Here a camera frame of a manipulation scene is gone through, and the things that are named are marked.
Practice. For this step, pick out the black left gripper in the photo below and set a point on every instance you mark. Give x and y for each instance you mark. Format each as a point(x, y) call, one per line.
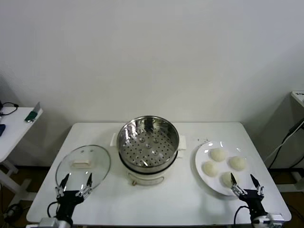
point(67, 202)

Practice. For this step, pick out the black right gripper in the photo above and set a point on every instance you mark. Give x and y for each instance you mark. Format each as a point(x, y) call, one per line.
point(254, 200)

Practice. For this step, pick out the white steamed baozi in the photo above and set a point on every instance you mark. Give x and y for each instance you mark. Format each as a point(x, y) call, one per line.
point(210, 169)
point(237, 163)
point(218, 154)
point(225, 180)

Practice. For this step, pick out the stainless steel steamer basket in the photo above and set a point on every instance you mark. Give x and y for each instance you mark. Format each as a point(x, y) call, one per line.
point(147, 147)

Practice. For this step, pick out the white round plate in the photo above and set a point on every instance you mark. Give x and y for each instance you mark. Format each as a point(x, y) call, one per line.
point(224, 166)

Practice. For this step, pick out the dark crumb specks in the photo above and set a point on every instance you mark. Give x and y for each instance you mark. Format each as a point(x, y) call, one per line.
point(206, 140)

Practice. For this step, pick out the white electric cooking pot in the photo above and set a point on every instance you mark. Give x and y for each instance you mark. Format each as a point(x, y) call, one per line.
point(147, 177)

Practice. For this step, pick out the green card package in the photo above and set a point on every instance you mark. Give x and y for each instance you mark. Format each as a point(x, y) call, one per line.
point(32, 116)

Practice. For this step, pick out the white side table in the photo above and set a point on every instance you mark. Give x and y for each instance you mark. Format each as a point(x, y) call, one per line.
point(16, 123)

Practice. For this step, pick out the dark blue object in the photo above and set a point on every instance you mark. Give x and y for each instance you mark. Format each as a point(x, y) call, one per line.
point(2, 130)

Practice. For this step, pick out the white side desk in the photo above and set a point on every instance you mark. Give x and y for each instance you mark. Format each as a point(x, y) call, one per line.
point(298, 107)

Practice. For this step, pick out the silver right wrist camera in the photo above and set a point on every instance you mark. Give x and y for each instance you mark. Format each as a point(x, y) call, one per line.
point(275, 219)

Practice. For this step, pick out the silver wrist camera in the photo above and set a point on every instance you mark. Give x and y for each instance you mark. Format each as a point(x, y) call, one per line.
point(47, 223)
point(275, 219)

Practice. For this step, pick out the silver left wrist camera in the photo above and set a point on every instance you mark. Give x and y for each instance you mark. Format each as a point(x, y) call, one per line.
point(47, 223)

